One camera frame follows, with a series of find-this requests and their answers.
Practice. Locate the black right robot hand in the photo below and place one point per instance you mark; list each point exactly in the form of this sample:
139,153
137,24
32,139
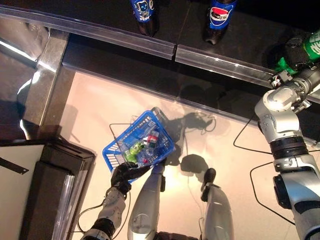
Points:
296,55

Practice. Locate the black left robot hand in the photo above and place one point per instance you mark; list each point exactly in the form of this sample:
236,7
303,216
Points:
122,177

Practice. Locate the green Sprite bottle yellow cap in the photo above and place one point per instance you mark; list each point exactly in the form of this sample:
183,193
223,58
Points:
313,42

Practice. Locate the blue plastic shopping basket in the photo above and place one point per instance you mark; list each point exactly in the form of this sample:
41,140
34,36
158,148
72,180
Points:
112,155

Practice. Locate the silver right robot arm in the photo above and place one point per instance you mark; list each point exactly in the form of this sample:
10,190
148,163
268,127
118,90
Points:
282,117

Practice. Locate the green bottle in basket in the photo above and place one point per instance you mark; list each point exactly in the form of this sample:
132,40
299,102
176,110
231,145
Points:
133,151

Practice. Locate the silver left robot leg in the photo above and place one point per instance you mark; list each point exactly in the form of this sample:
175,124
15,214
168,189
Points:
145,205

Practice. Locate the black framed display cabinet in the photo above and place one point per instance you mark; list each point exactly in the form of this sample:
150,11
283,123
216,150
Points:
50,190

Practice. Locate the black robot waist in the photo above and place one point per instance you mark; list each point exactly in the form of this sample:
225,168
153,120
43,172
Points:
178,236

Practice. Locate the Pepsi bottle round logo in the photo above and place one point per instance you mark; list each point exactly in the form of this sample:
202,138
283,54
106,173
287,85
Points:
218,17

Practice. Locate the Pepsi bottle cartoon label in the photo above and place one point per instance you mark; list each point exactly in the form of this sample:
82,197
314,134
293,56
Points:
143,15

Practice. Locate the black shelf board clear rail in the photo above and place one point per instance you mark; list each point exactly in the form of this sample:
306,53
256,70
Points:
125,67
100,12

